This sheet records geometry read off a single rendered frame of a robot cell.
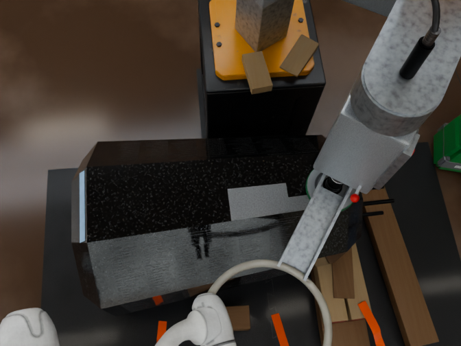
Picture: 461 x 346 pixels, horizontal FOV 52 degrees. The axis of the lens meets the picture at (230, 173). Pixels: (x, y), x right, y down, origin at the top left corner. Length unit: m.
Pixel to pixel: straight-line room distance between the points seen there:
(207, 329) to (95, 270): 0.75
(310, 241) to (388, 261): 1.03
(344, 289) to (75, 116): 1.96
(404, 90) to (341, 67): 2.13
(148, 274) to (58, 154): 1.30
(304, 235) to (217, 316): 0.56
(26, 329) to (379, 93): 1.04
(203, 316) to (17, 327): 0.53
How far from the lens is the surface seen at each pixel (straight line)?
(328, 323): 1.86
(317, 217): 1.90
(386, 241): 2.89
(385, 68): 1.34
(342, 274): 2.64
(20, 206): 3.09
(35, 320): 1.29
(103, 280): 2.13
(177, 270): 2.09
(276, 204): 2.03
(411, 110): 1.30
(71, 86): 3.37
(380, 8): 2.02
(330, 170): 1.73
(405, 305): 2.85
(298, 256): 1.90
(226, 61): 2.39
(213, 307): 1.53
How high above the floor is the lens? 2.73
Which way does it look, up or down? 68 degrees down
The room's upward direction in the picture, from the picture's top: 5 degrees clockwise
